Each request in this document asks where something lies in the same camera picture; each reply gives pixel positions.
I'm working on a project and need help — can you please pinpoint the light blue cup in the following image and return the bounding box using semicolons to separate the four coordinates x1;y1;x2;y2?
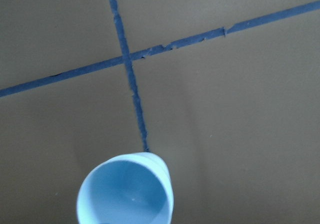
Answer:
76;152;174;223

